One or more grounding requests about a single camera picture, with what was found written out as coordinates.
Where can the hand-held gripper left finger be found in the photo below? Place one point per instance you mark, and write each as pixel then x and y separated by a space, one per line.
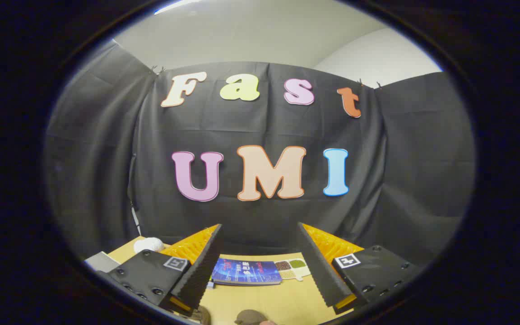
pixel 197 275

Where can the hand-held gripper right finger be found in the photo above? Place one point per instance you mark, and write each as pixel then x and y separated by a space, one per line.
pixel 323 275

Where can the cream fabric storage box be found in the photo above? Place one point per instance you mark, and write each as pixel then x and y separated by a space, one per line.
pixel 99 262

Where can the colour swatch card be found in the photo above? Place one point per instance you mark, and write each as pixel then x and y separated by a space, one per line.
pixel 292 268

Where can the blue book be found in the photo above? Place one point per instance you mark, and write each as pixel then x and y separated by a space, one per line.
pixel 246 272

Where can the white fluffy ball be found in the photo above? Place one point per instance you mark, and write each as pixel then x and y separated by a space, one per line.
pixel 148 244

